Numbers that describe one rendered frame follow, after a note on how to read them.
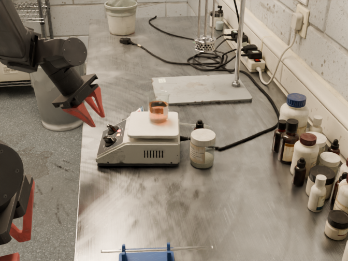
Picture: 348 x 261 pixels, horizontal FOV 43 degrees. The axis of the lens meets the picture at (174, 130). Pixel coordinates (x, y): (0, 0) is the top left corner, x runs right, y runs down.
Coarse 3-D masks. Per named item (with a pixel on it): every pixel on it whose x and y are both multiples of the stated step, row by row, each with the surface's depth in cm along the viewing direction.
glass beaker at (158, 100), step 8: (152, 96) 103; (160, 96) 103; (168, 96) 104; (152, 104) 104; (160, 104) 104; (168, 104) 106; (152, 112) 105; (160, 112) 105; (168, 112) 107; (152, 120) 106; (160, 120) 106; (168, 120) 108
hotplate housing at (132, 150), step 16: (128, 144) 103; (144, 144) 103; (160, 144) 103; (176, 144) 103; (96, 160) 106; (112, 160) 105; (128, 160) 105; (144, 160) 105; (160, 160) 105; (176, 160) 105
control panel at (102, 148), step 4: (124, 120) 114; (116, 124) 114; (120, 124) 113; (124, 124) 112; (120, 128) 111; (124, 128) 110; (104, 132) 114; (116, 132) 110; (120, 132) 109; (104, 136) 112; (112, 136) 110; (116, 136) 108; (120, 136) 107; (100, 140) 111; (116, 140) 107; (120, 140) 105; (100, 144) 109; (104, 144) 108; (112, 144) 106; (116, 144) 105; (100, 148) 108; (104, 148) 107; (108, 148) 105; (100, 152) 106
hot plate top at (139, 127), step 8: (136, 112) 112; (144, 112) 112; (176, 112) 112; (136, 120) 109; (144, 120) 109; (176, 120) 109; (128, 128) 105; (136, 128) 105; (144, 128) 105; (152, 128) 105; (160, 128) 105; (168, 128) 105; (176, 128) 105; (128, 136) 103; (136, 136) 103; (144, 136) 103; (152, 136) 103; (160, 136) 103; (168, 136) 103; (176, 136) 103
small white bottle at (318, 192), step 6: (318, 180) 90; (324, 180) 90; (312, 186) 92; (318, 186) 91; (324, 186) 92; (312, 192) 92; (318, 192) 91; (324, 192) 91; (312, 198) 92; (318, 198) 91; (324, 198) 92; (312, 204) 93; (318, 204) 92; (312, 210) 93; (318, 210) 93
